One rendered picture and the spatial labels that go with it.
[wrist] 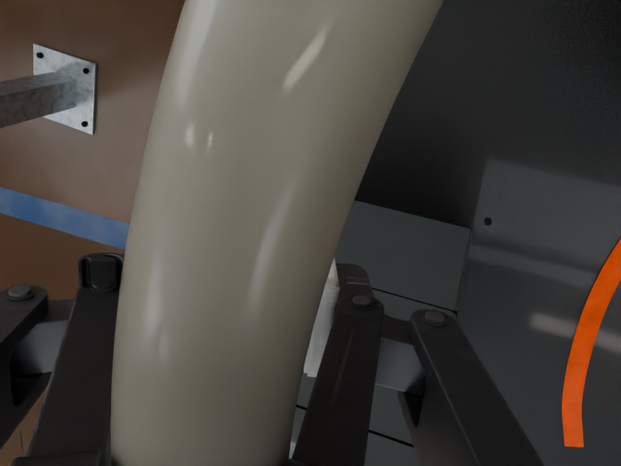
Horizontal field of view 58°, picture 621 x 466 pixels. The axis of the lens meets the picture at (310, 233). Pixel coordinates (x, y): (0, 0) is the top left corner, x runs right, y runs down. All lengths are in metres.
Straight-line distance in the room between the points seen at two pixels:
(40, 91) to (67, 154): 0.26
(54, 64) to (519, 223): 1.28
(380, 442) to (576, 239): 0.79
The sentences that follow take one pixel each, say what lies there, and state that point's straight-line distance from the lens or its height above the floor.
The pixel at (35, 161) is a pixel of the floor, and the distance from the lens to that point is 1.90.
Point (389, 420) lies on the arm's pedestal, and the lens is 0.78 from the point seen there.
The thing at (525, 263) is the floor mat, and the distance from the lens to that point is 1.40.
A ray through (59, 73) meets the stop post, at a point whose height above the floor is 0.01.
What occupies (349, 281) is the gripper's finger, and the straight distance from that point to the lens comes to 0.17.
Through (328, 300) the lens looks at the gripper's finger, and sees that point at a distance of 0.15.
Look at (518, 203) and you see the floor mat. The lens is 1.35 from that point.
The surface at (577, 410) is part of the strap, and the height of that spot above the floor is 0.02.
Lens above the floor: 1.28
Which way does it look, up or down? 60 degrees down
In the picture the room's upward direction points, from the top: 140 degrees counter-clockwise
